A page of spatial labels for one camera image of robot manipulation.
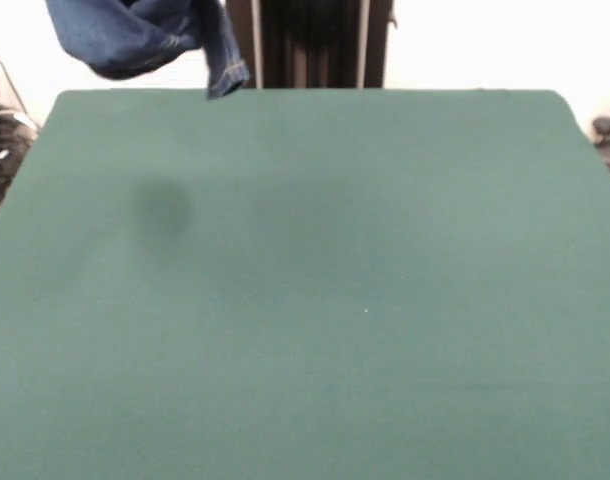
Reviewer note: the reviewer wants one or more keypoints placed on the blue denim jeans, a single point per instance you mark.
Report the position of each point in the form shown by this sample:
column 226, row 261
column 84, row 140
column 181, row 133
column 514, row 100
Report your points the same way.
column 125, row 40

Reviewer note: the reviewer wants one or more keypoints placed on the dark green table cloth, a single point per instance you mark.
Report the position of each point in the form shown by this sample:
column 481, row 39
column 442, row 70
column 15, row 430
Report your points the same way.
column 435, row 375

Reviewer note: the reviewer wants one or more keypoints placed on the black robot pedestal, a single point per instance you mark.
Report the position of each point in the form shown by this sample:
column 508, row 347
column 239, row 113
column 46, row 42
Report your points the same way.
column 315, row 45

